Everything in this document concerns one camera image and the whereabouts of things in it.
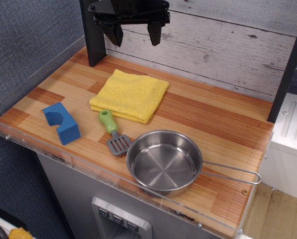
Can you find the black vertical post right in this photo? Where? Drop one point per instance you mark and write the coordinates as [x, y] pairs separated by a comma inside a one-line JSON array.
[[284, 85]]

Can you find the yellow and black object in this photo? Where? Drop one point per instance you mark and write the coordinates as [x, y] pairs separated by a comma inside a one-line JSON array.
[[17, 233]]

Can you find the yellow table cloth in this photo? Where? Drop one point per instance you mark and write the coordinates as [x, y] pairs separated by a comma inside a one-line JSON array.
[[129, 96]]

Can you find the blue wooden arch block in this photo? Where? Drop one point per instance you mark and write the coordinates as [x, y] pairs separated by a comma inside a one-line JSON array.
[[68, 130]]

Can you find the green handled toy spatula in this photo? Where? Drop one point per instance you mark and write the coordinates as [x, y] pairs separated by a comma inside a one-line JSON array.
[[119, 143]]

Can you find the clear acrylic table guard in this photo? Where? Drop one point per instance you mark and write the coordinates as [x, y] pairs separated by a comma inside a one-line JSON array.
[[44, 186]]

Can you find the stainless steel pan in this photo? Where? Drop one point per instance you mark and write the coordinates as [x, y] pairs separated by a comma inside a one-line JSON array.
[[167, 163]]

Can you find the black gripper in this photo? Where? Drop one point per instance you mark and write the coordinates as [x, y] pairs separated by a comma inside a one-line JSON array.
[[113, 13]]

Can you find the silver dispenser panel with buttons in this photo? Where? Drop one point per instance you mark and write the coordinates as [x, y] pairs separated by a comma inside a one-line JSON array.
[[114, 222]]

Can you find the black vertical post left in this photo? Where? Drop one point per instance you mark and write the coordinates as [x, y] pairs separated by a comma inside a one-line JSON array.
[[94, 37]]

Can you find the white appliance at right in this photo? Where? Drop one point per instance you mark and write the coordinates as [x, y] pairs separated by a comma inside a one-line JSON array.
[[279, 166]]

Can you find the black vertical post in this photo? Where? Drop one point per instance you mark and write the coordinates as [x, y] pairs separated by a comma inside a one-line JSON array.
[[94, 37], [284, 85]]

